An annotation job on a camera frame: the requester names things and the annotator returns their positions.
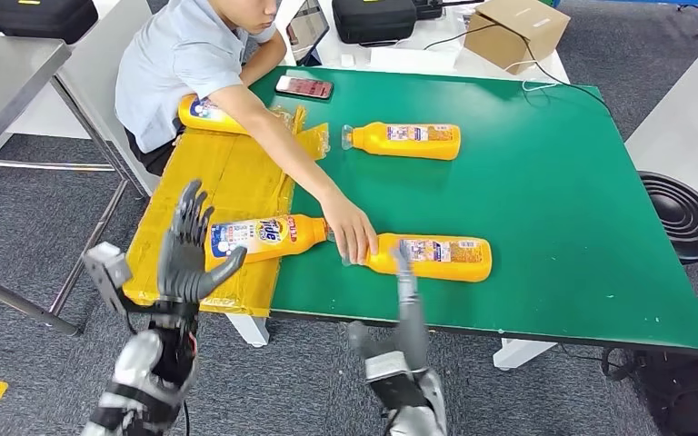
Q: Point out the person's right hand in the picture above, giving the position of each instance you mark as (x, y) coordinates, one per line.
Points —
(349, 228)

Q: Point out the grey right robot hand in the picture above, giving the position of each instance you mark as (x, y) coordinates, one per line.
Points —
(412, 337)

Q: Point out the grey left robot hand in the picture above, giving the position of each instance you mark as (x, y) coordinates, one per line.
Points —
(183, 271)

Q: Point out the orange detergent bottle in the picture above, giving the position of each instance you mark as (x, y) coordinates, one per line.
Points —
(370, 141)
(204, 114)
(385, 265)
(301, 234)

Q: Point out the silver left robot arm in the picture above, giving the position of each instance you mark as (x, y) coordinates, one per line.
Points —
(138, 367)

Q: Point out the person's left forearm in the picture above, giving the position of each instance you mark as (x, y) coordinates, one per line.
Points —
(265, 57)

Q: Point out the person's right forearm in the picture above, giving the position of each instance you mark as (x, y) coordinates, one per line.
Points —
(295, 162)

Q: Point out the white table leg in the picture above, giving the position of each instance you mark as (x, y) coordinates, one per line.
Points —
(517, 355)
(249, 330)

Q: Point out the yellow taped cardboard sheet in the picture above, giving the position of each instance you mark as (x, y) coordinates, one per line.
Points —
(216, 180)

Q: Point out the smartphone with red screen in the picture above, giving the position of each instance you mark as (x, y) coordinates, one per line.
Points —
(305, 88)

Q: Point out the small white charger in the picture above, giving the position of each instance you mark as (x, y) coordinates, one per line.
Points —
(347, 61)

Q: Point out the white table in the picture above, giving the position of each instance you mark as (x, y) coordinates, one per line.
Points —
(332, 59)

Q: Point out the green table mat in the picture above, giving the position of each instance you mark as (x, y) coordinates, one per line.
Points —
(535, 210)

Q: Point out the tablet on stand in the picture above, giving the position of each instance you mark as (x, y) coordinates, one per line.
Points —
(308, 29)

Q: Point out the person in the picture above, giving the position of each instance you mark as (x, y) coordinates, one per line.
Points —
(168, 66)

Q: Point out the black carrying case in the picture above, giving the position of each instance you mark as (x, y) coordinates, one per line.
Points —
(374, 20)
(42, 19)

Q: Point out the pale grey bench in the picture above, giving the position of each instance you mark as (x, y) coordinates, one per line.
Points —
(93, 72)

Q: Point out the brown cardboard box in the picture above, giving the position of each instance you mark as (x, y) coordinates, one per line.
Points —
(508, 35)

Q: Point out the grey metal table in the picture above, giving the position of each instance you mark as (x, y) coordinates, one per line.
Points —
(0, 87)

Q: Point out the black round stool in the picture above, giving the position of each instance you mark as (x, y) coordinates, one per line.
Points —
(683, 216)

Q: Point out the pale grey table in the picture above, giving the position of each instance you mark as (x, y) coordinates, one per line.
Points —
(689, 120)

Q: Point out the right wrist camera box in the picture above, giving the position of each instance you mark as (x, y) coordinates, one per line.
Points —
(388, 367)

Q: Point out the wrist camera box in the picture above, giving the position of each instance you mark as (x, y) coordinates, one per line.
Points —
(388, 367)
(105, 265)

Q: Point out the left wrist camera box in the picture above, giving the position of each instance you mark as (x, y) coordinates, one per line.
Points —
(105, 265)

